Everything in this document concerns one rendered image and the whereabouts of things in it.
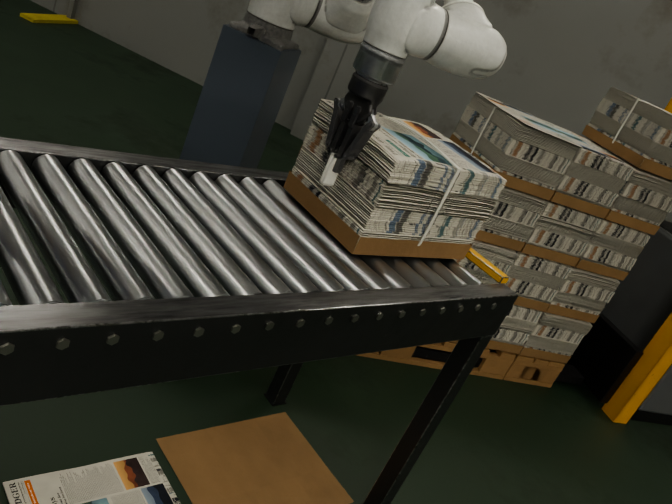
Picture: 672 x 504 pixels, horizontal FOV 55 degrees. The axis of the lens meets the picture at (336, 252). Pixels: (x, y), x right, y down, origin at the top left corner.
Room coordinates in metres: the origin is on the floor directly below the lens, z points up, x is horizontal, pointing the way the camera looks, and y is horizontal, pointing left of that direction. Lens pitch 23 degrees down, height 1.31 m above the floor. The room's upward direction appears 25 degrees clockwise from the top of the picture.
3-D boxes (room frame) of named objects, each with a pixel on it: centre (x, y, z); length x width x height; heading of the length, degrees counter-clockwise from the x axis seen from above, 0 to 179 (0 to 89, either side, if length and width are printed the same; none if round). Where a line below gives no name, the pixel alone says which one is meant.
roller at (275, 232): (1.22, 0.13, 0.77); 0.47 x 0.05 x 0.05; 49
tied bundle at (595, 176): (2.70, -0.69, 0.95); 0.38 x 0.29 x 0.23; 27
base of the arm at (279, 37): (2.06, 0.49, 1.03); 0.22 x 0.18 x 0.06; 174
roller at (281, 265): (1.18, 0.17, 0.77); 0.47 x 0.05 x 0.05; 49
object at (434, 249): (1.55, -0.13, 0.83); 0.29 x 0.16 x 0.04; 46
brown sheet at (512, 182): (2.56, -0.44, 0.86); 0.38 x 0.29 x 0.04; 27
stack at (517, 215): (2.50, -0.31, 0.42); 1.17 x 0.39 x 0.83; 117
